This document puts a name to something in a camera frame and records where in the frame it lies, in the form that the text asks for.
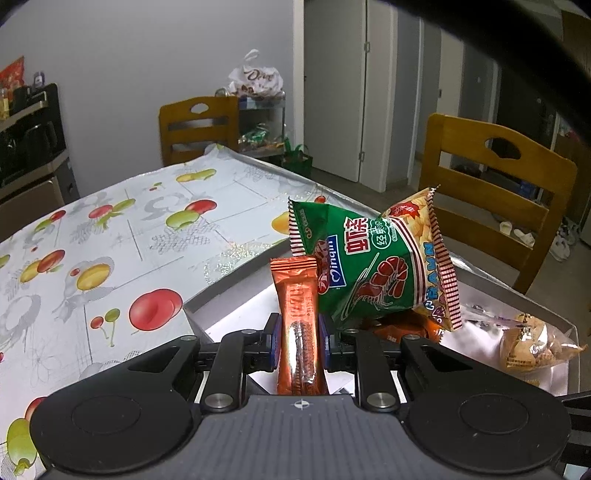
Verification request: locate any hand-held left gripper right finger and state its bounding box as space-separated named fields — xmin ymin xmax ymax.
xmin=318 ymin=314 xmax=490 ymax=411

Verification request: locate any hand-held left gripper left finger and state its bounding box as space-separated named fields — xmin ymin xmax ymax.
xmin=127 ymin=313 xmax=283 ymax=411

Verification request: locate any orange snack packet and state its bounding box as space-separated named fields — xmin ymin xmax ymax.
xmin=269 ymin=257 xmax=329 ymax=398
xmin=367 ymin=318 xmax=445 ymax=344

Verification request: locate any green prawn cracker bag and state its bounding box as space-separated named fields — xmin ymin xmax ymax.
xmin=287 ymin=186 xmax=463 ymax=332

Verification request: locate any grey cardboard box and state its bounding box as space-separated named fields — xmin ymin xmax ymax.
xmin=182 ymin=258 xmax=580 ymax=402

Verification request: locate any tan pastry packet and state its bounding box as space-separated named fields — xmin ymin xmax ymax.
xmin=500 ymin=313 xmax=583 ymax=374

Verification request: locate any green shopping bag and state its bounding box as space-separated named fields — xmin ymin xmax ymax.
xmin=281 ymin=137 xmax=315 ymax=178

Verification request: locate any wooden chair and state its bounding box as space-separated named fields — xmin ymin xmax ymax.
xmin=418 ymin=113 xmax=579 ymax=296
xmin=158 ymin=96 xmax=241 ymax=168

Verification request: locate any metal shelf cart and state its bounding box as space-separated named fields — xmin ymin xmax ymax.
xmin=238 ymin=90 xmax=288 ymax=167

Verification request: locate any white door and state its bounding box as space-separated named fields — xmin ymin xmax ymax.
xmin=304 ymin=0 xmax=398 ymax=192

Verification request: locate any white plastic shopping bag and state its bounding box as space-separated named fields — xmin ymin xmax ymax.
xmin=227 ymin=48 xmax=284 ymax=100

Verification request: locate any black tea bar machine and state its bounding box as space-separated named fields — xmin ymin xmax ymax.
xmin=0 ymin=83 xmax=79 ymax=217

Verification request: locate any red snack bag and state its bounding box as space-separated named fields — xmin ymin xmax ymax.
xmin=0 ymin=55 xmax=25 ymax=88

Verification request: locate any black cable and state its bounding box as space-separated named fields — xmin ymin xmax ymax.
xmin=392 ymin=0 xmax=591 ymax=134

